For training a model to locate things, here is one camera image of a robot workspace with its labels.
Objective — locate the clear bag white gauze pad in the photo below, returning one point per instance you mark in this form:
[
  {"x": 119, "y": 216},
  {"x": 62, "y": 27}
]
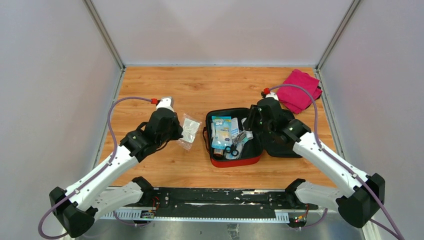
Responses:
[{"x": 190, "y": 128}]

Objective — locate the pink folded cloth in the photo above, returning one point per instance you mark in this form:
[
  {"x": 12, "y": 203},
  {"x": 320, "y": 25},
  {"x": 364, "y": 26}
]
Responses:
[{"x": 294, "y": 98}]

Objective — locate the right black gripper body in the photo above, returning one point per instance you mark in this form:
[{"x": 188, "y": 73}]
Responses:
[{"x": 256, "y": 123}]

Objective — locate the blue white mask packet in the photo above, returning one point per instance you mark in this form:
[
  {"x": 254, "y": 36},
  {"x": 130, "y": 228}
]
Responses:
[{"x": 222, "y": 132}]

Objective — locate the red black medicine kit case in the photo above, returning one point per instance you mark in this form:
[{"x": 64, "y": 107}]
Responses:
[{"x": 253, "y": 149}]

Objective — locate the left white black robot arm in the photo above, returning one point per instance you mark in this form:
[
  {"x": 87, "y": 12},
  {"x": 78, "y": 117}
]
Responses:
[{"x": 81, "y": 204}]

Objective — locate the white blue bandage roll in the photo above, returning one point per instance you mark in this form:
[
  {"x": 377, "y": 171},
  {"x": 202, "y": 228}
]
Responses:
[{"x": 213, "y": 130}]

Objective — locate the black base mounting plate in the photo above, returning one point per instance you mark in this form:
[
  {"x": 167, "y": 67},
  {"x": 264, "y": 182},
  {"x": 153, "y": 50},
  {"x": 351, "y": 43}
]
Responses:
[{"x": 221, "y": 203}]

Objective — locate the brown medicine bottle orange cap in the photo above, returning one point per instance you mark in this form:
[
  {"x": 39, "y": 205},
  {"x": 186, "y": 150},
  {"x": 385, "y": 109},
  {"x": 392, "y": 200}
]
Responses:
[{"x": 218, "y": 154}]

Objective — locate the small white plastic bottle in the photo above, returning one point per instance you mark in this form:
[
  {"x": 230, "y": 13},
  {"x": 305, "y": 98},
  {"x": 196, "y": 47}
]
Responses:
[{"x": 248, "y": 134}]

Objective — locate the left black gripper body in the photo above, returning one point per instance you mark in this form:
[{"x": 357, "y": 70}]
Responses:
[{"x": 174, "y": 133}]

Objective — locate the wrist white camera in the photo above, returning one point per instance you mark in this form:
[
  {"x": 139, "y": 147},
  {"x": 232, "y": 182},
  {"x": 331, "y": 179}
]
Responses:
[
  {"x": 267, "y": 93},
  {"x": 166, "y": 102}
]

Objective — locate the clear bag teal header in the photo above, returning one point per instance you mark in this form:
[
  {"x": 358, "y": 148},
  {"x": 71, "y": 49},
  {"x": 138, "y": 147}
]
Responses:
[{"x": 235, "y": 150}]

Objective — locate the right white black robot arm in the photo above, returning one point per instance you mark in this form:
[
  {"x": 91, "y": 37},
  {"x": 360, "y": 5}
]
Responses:
[{"x": 357, "y": 197}]

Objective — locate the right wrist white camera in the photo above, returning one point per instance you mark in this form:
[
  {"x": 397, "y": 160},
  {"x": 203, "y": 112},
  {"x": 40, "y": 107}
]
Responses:
[{"x": 267, "y": 93}]

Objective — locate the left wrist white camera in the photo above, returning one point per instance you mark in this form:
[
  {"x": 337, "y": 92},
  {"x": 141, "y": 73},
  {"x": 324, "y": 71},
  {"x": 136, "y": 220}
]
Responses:
[{"x": 166, "y": 102}]

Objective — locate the black handled scissors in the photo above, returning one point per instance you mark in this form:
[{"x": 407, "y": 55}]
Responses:
[{"x": 239, "y": 137}]

